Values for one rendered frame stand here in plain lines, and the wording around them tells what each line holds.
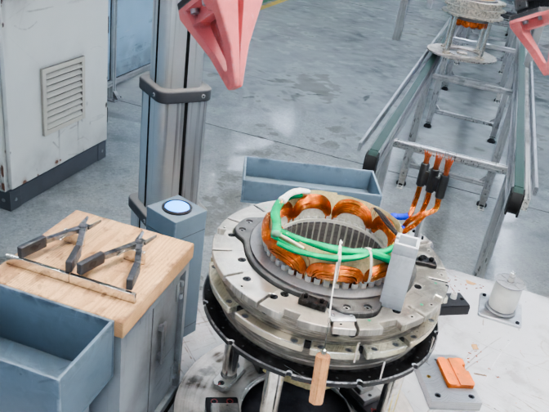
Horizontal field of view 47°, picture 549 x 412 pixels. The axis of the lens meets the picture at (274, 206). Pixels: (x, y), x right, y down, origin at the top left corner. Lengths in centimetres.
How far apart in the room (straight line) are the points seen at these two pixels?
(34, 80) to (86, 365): 244
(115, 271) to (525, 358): 83
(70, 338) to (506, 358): 84
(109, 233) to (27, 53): 216
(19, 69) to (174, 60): 189
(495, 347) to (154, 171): 75
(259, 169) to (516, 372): 61
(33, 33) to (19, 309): 229
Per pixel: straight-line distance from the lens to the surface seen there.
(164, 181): 123
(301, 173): 122
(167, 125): 118
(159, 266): 85
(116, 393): 84
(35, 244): 85
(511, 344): 137
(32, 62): 306
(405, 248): 75
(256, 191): 111
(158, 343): 92
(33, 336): 84
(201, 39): 54
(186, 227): 104
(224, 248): 84
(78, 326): 79
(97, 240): 90
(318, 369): 75
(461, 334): 135
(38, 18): 305
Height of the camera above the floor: 154
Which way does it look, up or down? 27 degrees down
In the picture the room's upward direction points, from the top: 9 degrees clockwise
